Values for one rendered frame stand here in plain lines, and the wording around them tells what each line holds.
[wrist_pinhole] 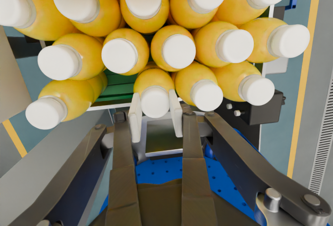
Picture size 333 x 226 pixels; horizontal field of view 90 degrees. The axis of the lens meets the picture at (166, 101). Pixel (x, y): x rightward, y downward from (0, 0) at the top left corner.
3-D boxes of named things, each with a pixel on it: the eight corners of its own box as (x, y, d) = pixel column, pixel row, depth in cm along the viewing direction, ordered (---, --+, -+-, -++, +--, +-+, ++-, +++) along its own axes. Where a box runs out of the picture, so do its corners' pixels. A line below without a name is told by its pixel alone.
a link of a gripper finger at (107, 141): (130, 147, 14) (94, 151, 14) (134, 120, 19) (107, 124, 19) (127, 132, 14) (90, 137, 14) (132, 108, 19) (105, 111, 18)
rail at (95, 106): (74, 107, 36) (67, 113, 33) (73, 104, 36) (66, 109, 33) (251, 88, 38) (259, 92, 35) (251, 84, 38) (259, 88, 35)
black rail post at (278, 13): (248, 27, 38) (272, 23, 31) (249, 12, 37) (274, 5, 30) (257, 26, 38) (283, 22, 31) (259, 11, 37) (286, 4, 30)
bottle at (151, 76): (169, 86, 42) (182, 119, 24) (141, 90, 42) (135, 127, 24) (165, 58, 39) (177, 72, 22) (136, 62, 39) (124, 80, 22)
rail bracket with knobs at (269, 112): (221, 108, 45) (240, 127, 36) (221, 83, 43) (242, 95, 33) (256, 104, 46) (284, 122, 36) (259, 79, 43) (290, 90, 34)
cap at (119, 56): (127, 77, 22) (125, 80, 20) (99, 60, 21) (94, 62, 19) (142, 50, 21) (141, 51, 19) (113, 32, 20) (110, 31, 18)
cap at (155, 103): (170, 111, 24) (172, 116, 22) (143, 115, 24) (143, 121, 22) (167, 85, 23) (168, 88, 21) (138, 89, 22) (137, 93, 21)
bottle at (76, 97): (110, 93, 41) (81, 132, 24) (81, 94, 41) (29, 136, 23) (106, 64, 39) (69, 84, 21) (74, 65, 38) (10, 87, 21)
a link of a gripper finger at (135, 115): (139, 142, 16) (132, 143, 16) (142, 112, 23) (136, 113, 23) (136, 114, 15) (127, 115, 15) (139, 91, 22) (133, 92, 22)
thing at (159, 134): (147, 129, 42) (146, 164, 31) (146, 121, 41) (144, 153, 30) (187, 125, 43) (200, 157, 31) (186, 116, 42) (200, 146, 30)
